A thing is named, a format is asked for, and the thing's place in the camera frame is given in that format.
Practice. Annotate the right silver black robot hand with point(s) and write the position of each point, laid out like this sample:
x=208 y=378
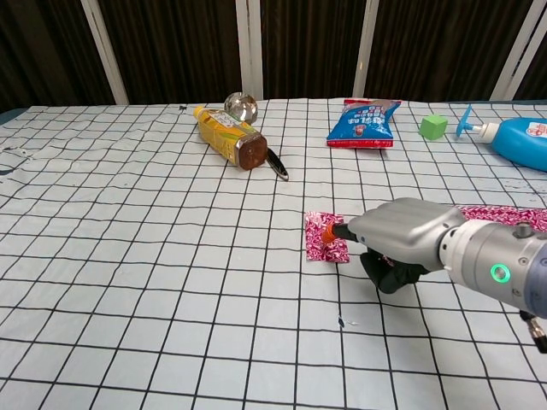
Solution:
x=406 y=230

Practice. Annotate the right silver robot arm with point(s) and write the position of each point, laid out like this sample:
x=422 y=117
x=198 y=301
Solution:
x=495 y=256

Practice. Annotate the green cube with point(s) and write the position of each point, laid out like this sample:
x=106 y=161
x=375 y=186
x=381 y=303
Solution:
x=432 y=128

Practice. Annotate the blue red snack bag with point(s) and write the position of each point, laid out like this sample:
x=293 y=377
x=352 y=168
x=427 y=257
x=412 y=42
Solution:
x=363 y=126

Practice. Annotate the blue pump detergent bottle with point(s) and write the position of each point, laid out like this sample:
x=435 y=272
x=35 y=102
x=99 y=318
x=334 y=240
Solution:
x=521 y=143

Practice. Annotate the yellow tea bottle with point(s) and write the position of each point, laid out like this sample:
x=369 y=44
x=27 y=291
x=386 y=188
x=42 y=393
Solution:
x=224 y=132

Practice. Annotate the white black checked tablecloth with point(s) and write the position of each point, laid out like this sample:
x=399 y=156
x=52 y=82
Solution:
x=171 y=277

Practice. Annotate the black pleated curtain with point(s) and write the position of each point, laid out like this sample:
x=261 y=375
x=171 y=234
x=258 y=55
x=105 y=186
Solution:
x=184 y=47

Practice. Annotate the white metal frame post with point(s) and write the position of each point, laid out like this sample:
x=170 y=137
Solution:
x=366 y=47
x=519 y=51
x=249 y=47
x=104 y=51

